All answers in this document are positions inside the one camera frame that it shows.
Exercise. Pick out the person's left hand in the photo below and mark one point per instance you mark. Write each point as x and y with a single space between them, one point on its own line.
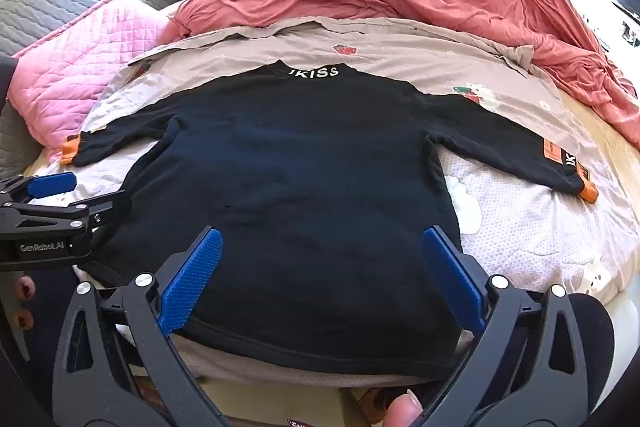
24 289

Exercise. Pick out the pink quilted pillow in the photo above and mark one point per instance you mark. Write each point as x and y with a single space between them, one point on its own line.
90 57

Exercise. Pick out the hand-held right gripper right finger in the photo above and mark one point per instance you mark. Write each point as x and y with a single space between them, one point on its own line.
450 277

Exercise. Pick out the person's right hand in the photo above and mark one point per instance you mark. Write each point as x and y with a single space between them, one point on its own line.
400 412

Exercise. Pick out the yellow bed sheet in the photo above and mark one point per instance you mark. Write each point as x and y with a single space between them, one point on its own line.
615 157

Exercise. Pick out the black sweater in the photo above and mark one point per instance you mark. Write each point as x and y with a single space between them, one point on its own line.
280 187

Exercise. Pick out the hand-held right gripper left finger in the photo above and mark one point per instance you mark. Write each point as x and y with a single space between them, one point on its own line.
192 277

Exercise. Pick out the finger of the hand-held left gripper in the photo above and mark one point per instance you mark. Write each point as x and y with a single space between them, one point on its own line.
50 186
60 212

